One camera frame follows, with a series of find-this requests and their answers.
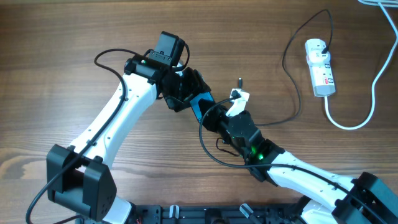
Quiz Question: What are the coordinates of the right camera cable black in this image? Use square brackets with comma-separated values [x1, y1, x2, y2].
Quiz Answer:
[198, 93, 389, 224]

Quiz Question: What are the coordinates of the camera cable black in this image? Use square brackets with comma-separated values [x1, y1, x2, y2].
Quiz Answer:
[25, 42, 190, 224]
[198, 93, 389, 224]

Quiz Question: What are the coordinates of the Galaxy S25 smartphone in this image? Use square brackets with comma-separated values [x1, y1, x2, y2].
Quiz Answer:
[190, 92, 215, 123]

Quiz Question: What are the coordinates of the white cables top corner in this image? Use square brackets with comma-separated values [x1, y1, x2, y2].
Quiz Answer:
[357, 0, 398, 8]

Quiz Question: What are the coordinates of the white power strip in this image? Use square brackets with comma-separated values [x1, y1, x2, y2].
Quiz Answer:
[305, 39, 336, 98]

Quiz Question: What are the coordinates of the white power strip cord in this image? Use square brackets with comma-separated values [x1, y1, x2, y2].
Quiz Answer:
[324, 1, 398, 131]

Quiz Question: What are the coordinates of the black charger cable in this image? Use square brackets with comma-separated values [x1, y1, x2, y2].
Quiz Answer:
[238, 9, 335, 127]

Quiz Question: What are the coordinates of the left camera cable black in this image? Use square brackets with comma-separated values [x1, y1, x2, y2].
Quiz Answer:
[25, 42, 190, 224]

